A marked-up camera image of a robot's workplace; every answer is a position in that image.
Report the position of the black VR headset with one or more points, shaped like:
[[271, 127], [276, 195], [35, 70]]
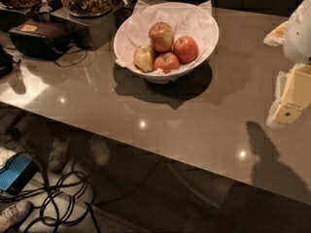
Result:
[[42, 40]]

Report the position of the dark riser block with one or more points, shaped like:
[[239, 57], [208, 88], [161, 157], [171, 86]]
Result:
[[91, 32]]

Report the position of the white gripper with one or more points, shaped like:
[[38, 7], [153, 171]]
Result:
[[298, 36]]

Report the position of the white paper liner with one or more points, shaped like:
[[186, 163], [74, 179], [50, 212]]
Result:
[[188, 20]]

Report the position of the blue box on floor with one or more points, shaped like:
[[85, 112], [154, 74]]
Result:
[[16, 173]]

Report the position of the metal serving spoon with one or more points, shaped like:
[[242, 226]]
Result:
[[45, 7]]

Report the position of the white bowl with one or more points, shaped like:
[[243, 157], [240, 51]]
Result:
[[207, 39]]

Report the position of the left yellow-green apple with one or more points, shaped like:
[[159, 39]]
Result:
[[144, 58]]

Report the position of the white sneaker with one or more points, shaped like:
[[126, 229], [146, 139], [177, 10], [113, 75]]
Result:
[[14, 214]]

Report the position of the red apple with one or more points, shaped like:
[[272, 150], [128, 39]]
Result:
[[186, 49], [167, 62], [161, 36]]

